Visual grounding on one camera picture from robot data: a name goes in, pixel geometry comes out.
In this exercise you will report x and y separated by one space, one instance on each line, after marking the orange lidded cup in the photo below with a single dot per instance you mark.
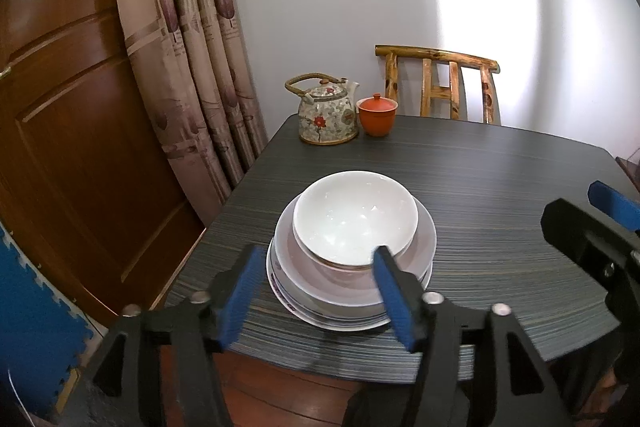
376 117

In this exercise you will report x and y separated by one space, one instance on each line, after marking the blue foam mat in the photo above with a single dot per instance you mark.
35 322

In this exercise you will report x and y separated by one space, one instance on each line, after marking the brown wooden door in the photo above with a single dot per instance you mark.
75 132

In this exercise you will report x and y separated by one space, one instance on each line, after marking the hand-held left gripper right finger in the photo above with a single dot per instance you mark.
395 302

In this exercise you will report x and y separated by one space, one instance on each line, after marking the dark wooden side table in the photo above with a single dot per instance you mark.
631 172

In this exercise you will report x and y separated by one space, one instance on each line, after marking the white bowl with pink flowers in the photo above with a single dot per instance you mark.
350 222

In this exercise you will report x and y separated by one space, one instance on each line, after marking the beige patterned curtain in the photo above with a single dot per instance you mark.
190 57

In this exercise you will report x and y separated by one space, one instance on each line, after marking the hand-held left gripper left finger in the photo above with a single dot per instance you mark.
242 297

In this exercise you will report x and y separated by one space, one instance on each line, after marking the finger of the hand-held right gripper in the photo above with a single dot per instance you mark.
612 202
580 232

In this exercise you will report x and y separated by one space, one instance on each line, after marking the wooden chair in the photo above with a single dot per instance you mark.
440 87

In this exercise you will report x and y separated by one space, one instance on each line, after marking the floral ceramic teapot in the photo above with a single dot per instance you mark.
325 117

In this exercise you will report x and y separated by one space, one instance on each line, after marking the large blue-rimmed floral plate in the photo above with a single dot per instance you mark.
345 323

